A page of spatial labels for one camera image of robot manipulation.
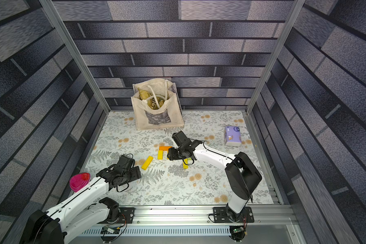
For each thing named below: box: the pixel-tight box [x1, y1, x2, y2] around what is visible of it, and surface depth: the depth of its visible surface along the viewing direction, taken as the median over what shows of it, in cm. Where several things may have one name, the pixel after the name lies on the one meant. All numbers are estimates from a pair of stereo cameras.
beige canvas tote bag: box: [130, 78, 185, 131], surface depth 99 cm
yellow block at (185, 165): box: [183, 158, 189, 170], surface depth 78 cm
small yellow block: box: [157, 149, 164, 161], surface depth 96 cm
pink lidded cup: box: [69, 172, 91, 193], surface depth 77 cm
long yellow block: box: [141, 155, 154, 171], surface depth 94 cm
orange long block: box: [159, 145, 173, 151], surface depth 100 cm
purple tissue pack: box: [224, 126, 242, 147], surface depth 100 cm
